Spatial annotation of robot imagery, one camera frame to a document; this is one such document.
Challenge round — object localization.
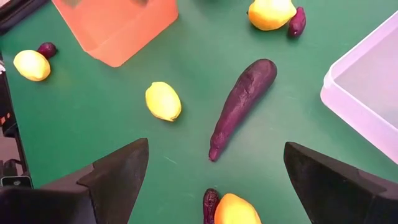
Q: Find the orange citrus fruit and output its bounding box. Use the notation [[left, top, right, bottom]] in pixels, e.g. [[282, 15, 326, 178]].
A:
[[213, 193, 262, 224]]

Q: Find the small purple vegetable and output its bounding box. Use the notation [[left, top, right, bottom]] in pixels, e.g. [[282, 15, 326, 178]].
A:
[[37, 42, 58, 60], [287, 6, 307, 39], [202, 188, 221, 224]]

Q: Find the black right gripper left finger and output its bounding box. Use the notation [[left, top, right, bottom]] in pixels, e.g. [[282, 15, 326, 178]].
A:
[[0, 138, 149, 224]]

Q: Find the black table frame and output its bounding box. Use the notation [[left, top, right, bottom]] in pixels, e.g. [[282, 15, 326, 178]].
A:
[[0, 0, 49, 190]]

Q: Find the yellow lemon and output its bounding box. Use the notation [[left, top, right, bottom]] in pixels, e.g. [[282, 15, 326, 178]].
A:
[[144, 82, 183, 123], [248, 0, 298, 32], [12, 49, 52, 82]]

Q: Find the orange plastic bin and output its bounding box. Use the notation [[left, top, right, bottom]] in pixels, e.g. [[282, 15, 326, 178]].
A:
[[51, 0, 180, 68]]

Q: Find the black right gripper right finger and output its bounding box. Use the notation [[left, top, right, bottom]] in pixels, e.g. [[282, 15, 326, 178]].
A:
[[284, 142, 398, 224]]

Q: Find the clear plastic bin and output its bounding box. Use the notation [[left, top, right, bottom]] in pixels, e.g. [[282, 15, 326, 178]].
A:
[[320, 11, 398, 165]]

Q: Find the long purple eggplant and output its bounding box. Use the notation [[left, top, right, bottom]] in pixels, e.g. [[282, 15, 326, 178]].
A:
[[208, 58, 278, 162]]

